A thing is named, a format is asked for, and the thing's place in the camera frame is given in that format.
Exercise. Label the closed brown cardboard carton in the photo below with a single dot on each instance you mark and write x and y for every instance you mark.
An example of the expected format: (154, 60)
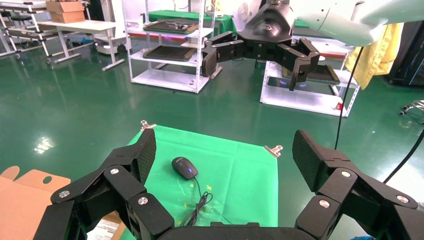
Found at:
(66, 13)

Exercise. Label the white wheeled machine base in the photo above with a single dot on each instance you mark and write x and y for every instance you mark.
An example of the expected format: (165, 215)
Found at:
(111, 43)

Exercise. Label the small red object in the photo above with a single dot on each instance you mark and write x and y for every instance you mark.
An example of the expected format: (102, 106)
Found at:
(339, 106)

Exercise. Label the white desk fan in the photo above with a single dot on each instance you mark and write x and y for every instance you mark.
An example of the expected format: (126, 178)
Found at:
(242, 11)

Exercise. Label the yellow hanging cloth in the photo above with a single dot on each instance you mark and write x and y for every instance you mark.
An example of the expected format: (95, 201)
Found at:
(374, 56)

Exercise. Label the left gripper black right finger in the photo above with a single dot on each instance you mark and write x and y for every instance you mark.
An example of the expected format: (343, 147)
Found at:
(338, 185)

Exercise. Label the tall white shelf rack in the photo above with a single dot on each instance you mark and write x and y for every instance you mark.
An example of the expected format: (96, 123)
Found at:
(165, 79)

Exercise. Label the white work table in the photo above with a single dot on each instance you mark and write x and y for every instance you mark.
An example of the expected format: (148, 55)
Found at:
(79, 26)

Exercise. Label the black cabinet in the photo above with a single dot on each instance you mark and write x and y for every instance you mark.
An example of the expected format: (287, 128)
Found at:
(409, 53)

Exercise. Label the aluminium frame rack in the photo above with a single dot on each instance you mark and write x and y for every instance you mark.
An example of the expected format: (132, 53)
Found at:
(20, 33)

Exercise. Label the white printed paper sheet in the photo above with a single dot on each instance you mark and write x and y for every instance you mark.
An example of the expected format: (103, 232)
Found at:
(106, 230)

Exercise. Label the black computer mouse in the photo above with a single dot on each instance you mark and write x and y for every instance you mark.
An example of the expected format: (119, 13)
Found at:
(184, 167)

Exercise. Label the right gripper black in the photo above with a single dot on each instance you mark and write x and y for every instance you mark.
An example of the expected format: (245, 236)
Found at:
(268, 30)

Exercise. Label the empty black tray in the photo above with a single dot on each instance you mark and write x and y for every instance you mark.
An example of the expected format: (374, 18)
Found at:
(169, 53)

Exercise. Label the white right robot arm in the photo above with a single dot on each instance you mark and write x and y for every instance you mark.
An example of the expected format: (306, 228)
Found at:
(341, 23)

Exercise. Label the low white shelf rack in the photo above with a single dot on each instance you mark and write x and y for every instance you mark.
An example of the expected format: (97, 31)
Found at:
(298, 99)

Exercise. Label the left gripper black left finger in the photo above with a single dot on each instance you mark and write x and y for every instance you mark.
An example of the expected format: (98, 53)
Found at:
(122, 179)

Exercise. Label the silver metal binder clip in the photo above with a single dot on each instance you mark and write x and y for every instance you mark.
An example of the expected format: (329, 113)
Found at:
(145, 125)
(274, 151)

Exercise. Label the black tray with tools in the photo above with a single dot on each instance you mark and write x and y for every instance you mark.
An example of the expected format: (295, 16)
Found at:
(170, 27)

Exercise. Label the office chair wheel base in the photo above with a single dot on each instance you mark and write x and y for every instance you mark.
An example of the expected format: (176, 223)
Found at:
(414, 107)

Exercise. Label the green covered background table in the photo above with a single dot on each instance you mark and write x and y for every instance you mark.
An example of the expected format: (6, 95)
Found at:
(179, 16)

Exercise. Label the open brown cardboard box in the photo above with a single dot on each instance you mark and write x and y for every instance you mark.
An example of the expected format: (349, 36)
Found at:
(23, 202)

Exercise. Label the green table cloth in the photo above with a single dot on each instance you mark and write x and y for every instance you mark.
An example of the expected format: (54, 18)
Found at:
(238, 185)

